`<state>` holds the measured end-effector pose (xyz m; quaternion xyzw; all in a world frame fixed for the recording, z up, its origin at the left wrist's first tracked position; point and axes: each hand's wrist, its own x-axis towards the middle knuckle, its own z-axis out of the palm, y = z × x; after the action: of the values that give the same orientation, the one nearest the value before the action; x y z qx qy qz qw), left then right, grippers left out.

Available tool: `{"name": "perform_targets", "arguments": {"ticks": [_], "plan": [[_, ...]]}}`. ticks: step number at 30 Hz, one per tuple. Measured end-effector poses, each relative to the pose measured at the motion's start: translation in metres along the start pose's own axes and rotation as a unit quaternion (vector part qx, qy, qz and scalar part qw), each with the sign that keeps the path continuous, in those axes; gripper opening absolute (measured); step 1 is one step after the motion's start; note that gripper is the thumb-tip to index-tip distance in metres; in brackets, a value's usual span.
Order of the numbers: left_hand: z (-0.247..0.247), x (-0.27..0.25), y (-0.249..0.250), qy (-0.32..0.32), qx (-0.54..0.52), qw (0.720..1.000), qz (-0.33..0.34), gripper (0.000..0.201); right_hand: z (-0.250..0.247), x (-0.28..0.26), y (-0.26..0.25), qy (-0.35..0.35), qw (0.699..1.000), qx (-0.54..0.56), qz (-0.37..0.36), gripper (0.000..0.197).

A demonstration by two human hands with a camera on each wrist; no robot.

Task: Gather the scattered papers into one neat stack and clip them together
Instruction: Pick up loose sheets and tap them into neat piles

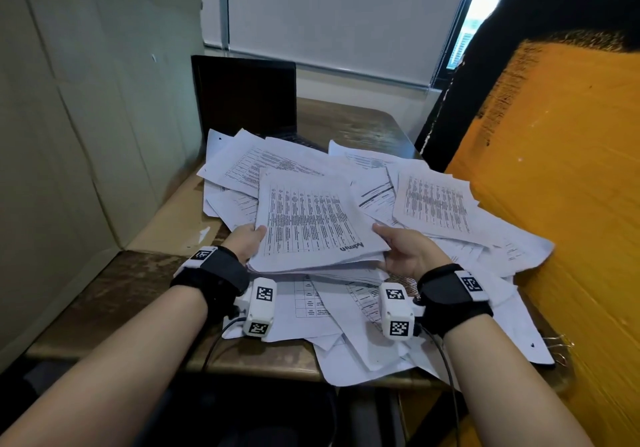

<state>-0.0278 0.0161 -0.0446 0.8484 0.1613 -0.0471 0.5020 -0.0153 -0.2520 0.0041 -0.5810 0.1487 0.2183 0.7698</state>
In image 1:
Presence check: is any person's left hand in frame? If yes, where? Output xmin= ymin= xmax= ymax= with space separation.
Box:
xmin=222 ymin=224 xmax=268 ymax=265

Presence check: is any person's right hand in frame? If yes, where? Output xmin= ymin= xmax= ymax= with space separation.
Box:
xmin=372 ymin=223 xmax=454 ymax=282

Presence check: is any printed table paper sheaf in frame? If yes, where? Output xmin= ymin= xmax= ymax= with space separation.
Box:
xmin=248 ymin=168 xmax=391 ymax=274

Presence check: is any person's left forearm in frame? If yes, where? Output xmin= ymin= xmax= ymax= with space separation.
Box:
xmin=0 ymin=286 xmax=209 ymax=447

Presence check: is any person's right forearm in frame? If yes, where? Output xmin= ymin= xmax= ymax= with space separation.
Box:
xmin=443 ymin=314 xmax=596 ymax=447

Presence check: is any pile of loose printed papers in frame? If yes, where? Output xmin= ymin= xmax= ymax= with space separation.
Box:
xmin=197 ymin=128 xmax=556 ymax=388

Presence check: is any black laptop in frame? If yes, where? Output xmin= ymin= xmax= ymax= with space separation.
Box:
xmin=191 ymin=54 xmax=327 ymax=153

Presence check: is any orange fabric sheet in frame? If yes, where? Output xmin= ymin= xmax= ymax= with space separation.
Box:
xmin=444 ymin=39 xmax=640 ymax=447

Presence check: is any brown cardboard panel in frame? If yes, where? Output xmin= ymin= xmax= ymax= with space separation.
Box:
xmin=0 ymin=0 xmax=214 ymax=373

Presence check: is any grey roller blind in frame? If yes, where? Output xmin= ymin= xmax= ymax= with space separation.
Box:
xmin=226 ymin=0 xmax=477 ymax=89

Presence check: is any black fabric sheet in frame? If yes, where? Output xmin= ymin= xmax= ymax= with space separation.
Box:
xmin=414 ymin=0 xmax=640 ymax=173

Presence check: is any black left wrist strap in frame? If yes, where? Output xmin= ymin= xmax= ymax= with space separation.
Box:
xmin=169 ymin=245 xmax=251 ymax=318

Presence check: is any black wrist strap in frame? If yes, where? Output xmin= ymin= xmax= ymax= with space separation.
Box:
xmin=169 ymin=245 xmax=251 ymax=318
xmin=414 ymin=263 xmax=494 ymax=339

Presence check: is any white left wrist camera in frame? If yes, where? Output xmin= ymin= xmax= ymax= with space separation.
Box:
xmin=234 ymin=277 xmax=278 ymax=339

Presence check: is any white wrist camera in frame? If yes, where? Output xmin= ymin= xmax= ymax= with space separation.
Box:
xmin=378 ymin=282 xmax=424 ymax=341
xmin=234 ymin=277 xmax=278 ymax=339

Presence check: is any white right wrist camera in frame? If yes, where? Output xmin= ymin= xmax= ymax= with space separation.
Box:
xmin=378 ymin=282 xmax=424 ymax=341

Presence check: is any black right wrist strap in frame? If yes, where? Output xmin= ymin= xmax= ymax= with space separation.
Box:
xmin=414 ymin=263 xmax=494 ymax=339

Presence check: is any black left camera cable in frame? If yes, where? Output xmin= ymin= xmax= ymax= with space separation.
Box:
xmin=201 ymin=316 xmax=247 ymax=373

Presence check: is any black camera cable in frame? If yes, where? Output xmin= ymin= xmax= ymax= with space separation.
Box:
xmin=201 ymin=316 xmax=247 ymax=373
xmin=420 ymin=326 xmax=462 ymax=447

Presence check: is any black right camera cable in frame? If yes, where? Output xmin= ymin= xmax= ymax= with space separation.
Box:
xmin=420 ymin=326 xmax=462 ymax=447

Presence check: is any window with dark frame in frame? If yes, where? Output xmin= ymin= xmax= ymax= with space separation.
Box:
xmin=431 ymin=0 xmax=502 ymax=88

